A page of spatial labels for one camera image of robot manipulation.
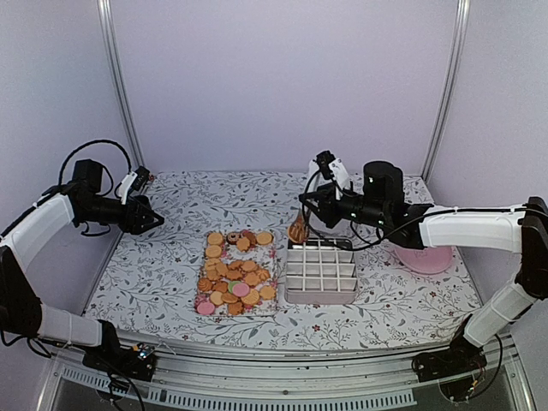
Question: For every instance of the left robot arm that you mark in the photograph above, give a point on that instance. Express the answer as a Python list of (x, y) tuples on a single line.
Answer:
[(79, 201)]

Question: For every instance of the left aluminium frame post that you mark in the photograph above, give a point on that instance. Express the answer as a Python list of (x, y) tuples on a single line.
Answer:
[(106, 22)]

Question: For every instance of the chocolate donut cookie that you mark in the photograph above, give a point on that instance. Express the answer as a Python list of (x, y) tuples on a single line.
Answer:
[(233, 237)]

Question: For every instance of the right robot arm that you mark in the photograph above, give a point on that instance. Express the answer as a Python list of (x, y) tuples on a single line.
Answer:
[(521, 229)]

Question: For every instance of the floral tablecloth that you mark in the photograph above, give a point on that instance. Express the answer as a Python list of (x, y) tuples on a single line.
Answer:
[(149, 284)]

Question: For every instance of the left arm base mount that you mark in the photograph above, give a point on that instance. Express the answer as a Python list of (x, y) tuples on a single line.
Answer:
[(138, 362)]

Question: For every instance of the metal serving tongs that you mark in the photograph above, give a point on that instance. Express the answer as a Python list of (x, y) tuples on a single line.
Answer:
[(298, 231)]

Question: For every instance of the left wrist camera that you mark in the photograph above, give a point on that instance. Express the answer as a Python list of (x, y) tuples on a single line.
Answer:
[(133, 181)]

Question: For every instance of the floral cookie tray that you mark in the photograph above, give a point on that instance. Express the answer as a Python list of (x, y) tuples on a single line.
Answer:
[(246, 262)]

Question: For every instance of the round tan cookie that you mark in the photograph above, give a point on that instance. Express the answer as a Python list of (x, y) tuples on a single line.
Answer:
[(264, 238)]

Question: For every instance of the right aluminium frame post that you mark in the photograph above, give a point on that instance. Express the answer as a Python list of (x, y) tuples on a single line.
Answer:
[(456, 49)]

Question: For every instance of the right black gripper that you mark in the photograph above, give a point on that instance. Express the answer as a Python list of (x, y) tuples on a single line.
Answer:
[(324, 195)]

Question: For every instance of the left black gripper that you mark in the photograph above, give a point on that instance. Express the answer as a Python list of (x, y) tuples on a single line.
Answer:
[(134, 223)]

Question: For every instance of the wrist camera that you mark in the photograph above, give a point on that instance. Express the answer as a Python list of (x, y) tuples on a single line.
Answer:
[(133, 181), (327, 167)]

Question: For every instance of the metal divided cookie tin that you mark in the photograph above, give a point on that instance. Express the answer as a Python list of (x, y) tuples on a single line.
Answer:
[(321, 272)]

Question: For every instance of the swirl orange cookie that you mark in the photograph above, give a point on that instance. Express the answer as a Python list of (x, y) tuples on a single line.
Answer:
[(204, 285)]

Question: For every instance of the aluminium frame post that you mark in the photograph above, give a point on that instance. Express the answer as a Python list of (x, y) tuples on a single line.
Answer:
[(106, 22), (456, 49)]

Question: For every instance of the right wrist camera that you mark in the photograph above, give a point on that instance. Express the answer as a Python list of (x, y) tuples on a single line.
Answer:
[(327, 167)]

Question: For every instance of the pink plate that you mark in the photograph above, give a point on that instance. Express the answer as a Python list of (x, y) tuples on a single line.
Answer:
[(428, 261)]

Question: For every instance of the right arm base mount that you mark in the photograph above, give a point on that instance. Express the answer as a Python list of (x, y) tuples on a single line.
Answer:
[(458, 371)]

